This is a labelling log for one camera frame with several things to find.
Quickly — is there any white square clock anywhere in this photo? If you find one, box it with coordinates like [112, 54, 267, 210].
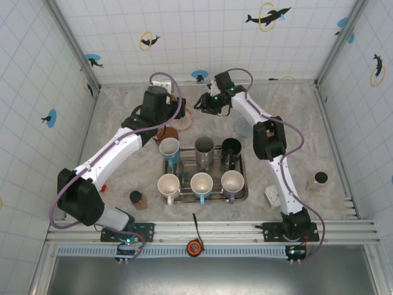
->
[265, 184, 282, 208]

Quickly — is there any slotted grey cable duct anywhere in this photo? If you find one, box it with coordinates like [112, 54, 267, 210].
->
[56, 245, 291, 258]

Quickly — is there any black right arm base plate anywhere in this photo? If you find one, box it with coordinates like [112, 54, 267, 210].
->
[262, 221, 320, 242]

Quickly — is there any aluminium mounting rail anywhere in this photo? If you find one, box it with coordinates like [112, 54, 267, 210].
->
[45, 219, 381, 245]

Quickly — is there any clear jar black lid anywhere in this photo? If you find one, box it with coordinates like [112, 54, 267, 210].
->
[306, 171, 329, 192]

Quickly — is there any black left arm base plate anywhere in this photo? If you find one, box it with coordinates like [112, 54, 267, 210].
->
[100, 222, 156, 243]

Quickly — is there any black cup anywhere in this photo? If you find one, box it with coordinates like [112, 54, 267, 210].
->
[220, 137, 243, 170]

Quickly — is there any purple mug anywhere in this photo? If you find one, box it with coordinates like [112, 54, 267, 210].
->
[220, 170, 246, 205]

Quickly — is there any orange tape measure black strap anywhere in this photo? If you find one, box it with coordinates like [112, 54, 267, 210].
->
[187, 213, 204, 258]

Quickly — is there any dark brown round coaster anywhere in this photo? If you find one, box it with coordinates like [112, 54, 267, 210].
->
[152, 126, 179, 147]

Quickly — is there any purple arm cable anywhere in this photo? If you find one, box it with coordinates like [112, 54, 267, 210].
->
[49, 71, 182, 261]
[227, 67, 326, 265]

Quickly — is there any stainless steel cup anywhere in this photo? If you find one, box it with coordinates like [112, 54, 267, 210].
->
[194, 136, 216, 171]

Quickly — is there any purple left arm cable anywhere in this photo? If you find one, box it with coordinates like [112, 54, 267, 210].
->
[49, 71, 182, 261]

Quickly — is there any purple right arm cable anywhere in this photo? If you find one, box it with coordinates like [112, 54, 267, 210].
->
[227, 67, 326, 265]

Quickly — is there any white rainbow stitched coaster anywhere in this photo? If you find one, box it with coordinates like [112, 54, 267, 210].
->
[171, 109, 193, 130]

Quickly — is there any teal mug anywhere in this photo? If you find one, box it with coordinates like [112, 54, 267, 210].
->
[158, 137, 181, 168]

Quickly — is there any metal tray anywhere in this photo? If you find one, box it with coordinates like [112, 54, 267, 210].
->
[162, 146, 249, 203]

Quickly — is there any aluminium frame post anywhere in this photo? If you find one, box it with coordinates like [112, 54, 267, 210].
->
[316, 0, 369, 87]
[44, 0, 102, 95]

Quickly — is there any white mug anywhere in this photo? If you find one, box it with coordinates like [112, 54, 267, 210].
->
[157, 173, 181, 206]

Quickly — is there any light blue mug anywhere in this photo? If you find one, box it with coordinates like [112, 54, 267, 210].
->
[190, 171, 214, 206]

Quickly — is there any seahorse yellow ring wall sticker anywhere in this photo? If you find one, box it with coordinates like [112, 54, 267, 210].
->
[370, 53, 386, 87]

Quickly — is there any orca yellow ring wall sticker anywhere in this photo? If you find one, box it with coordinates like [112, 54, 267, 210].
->
[139, 30, 161, 52]

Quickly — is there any fish blue circle wall sticker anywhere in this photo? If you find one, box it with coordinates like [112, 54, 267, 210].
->
[191, 69, 209, 83]
[41, 109, 58, 128]

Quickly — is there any light blue woven coaster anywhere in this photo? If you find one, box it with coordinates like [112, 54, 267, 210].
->
[233, 118, 255, 138]

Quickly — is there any dolphin yellow ring wall sticker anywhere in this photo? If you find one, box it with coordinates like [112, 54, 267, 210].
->
[244, 2, 292, 33]

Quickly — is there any shark blue circle wall sticker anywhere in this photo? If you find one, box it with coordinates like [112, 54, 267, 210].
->
[85, 53, 104, 69]

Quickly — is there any brown jar black lid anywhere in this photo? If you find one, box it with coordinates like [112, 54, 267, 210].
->
[128, 190, 148, 211]

